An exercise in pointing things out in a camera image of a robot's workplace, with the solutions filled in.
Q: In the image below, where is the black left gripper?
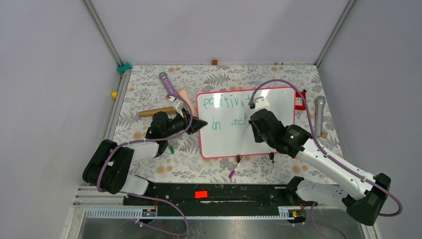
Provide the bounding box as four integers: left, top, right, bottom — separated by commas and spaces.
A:
163, 108, 206, 138

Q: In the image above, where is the pink framed whiteboard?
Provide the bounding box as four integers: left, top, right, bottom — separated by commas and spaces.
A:
196, 87, 296, 158

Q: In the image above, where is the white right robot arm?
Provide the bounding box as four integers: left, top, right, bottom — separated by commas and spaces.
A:
249, 109, 391, 226

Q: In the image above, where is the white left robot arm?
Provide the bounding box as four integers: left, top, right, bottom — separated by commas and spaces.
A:
82, 110, 208, 194

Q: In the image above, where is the black whiteboard clip right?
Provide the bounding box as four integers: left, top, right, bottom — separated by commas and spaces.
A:
269, 152, 275, 163

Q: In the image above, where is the red box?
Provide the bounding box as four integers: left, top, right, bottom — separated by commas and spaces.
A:
295, 90, 307, 111

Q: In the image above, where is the wooden cube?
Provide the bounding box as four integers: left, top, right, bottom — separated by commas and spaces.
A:
320, 131, 329, 139

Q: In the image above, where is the purple marker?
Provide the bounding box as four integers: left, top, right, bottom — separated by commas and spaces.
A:
228, 156, 245, 179

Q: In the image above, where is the purple glitter microphone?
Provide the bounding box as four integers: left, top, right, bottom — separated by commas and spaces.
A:
159, 72, 178, 97

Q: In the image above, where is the silver microphone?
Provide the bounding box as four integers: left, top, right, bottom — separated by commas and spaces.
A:
314, 96, 326, 137

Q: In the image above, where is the floral table mat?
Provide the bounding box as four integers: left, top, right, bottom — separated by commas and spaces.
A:
113, 65, 332, 184

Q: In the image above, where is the teal block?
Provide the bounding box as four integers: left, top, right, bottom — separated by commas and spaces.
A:
117, 62, 132, 74

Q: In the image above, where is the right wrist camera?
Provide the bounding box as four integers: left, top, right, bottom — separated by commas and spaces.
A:
248, 97, 271, 112

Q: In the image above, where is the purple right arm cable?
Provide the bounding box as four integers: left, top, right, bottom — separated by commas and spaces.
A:
248, 79, 404, 239

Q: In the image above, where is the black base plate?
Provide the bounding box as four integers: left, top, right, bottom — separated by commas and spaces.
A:
123, 181, 313, 218

